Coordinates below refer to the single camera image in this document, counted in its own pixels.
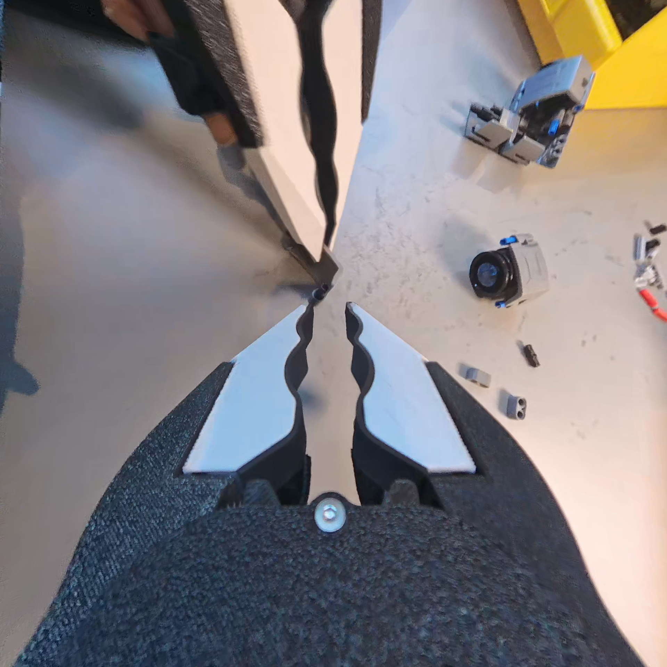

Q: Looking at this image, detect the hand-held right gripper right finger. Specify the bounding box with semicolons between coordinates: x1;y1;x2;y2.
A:
345;301;476;474

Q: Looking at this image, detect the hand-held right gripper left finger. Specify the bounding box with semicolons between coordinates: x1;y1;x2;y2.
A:
182;302;315;474

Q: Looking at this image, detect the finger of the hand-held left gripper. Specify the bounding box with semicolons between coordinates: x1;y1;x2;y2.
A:
224;0;327;262
313;0;363;247

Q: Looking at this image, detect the grey curved brick panel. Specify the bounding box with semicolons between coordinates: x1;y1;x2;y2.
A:
281;233;340;286

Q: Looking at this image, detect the grey black wheel assembly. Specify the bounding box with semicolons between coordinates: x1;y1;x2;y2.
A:
469;233;550;309

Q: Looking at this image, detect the grey brick block assembly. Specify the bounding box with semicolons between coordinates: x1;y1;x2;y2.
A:
464;55;597;168

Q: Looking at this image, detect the grey desk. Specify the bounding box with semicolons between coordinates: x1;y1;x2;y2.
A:
0;0;667;667

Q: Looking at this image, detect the person's left hand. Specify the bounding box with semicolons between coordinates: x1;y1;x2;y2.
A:
101;0;238;147

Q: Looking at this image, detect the pile of small brick pins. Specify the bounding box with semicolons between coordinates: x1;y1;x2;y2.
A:
632;219;667;323

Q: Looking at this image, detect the yellow plastic bin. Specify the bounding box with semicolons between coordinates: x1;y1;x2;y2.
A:
516;0;667;110

